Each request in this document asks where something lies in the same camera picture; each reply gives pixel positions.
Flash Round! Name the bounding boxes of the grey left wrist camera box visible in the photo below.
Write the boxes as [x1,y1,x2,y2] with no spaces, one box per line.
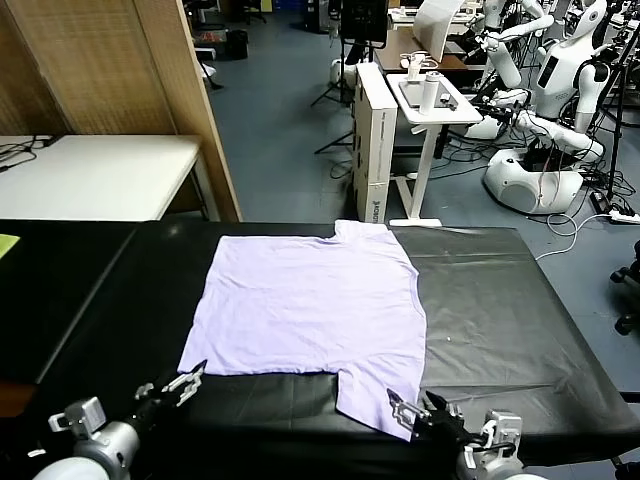
[48,397,107,432]

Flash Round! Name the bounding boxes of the matte black table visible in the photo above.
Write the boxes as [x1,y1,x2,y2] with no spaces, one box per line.
[0,218,139,386]

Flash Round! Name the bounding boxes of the wooden woven partition screen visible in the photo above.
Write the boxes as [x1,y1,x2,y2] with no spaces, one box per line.
[0,0,245,223]

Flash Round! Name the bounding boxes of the black panel on stand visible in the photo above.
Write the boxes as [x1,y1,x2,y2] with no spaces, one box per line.
[339,0,390,49]

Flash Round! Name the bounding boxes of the tall white cardboard box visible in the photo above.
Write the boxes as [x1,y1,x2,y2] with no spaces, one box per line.
[351,62,400,225]

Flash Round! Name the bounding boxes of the brown wooden desk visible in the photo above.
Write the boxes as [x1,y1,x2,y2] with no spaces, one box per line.
[373,27,489,74]

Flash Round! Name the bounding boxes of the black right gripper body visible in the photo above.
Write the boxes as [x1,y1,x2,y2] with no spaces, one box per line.
[413,412,484,451]

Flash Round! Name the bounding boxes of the black cable bundle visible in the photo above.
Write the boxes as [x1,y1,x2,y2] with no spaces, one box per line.
[0,133,59,174]

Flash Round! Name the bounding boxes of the grey tablet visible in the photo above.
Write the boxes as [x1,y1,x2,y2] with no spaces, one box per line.
[398,78,454,109]

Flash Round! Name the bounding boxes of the lavender t-shirt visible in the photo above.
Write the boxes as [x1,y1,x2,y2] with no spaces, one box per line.
[177,218,431,444]

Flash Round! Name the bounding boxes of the black plastic table cover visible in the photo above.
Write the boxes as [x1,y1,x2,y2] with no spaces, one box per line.
[37,219,640,471]

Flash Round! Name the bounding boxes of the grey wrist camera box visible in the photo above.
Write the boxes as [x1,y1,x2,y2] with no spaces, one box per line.
[482,409,525,454]
[48,397,107,432]

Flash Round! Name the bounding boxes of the black light stand tripod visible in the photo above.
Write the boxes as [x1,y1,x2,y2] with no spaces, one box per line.
[310,39,361,156]

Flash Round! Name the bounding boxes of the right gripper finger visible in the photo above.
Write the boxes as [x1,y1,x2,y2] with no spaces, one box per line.
[424,391,465,420]
[387,388,431,435]

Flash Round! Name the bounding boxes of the white small stand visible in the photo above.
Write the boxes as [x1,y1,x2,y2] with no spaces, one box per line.
[399,52,436,81]

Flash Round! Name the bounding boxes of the white standing desk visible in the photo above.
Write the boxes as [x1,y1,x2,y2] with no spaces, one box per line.
[385,72,485,227]

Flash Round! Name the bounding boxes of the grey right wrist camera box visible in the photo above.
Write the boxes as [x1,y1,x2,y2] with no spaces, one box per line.
[482,409,525,454]

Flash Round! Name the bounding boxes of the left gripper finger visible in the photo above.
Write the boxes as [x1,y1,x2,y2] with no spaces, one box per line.
[172,375,204,407]
[134,358,208,400]

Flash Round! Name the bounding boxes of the white floor cable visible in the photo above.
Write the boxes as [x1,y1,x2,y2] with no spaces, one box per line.
[534,212,614,261]

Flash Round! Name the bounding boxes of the white curved sheet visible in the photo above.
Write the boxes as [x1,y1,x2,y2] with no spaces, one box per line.
[413,0,464,64]

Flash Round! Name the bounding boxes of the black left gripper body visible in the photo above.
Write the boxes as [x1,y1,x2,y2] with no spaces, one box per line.
[127,389,176,431]

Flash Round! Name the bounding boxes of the black tall tripod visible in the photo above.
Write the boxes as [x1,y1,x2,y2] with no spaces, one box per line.
[589,37,640,211]

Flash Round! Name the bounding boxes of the black office chair base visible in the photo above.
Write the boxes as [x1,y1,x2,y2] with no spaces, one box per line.
[609,244,640,336]

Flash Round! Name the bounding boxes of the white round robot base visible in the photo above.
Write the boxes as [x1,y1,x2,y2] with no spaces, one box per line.
[328,58,359,84]

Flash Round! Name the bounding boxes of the white rectangular table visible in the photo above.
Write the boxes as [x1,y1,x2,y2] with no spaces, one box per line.
[0,133,221,223]

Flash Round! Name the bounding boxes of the white humanoid robot on base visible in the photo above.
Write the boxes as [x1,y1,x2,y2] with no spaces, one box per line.
[464,0,621,216]

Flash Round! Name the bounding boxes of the black waste bin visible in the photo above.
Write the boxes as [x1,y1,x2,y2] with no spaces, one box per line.
[225,28,250,61]

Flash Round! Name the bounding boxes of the white tall bottle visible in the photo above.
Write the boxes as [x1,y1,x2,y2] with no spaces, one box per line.
[418,70,443,115]

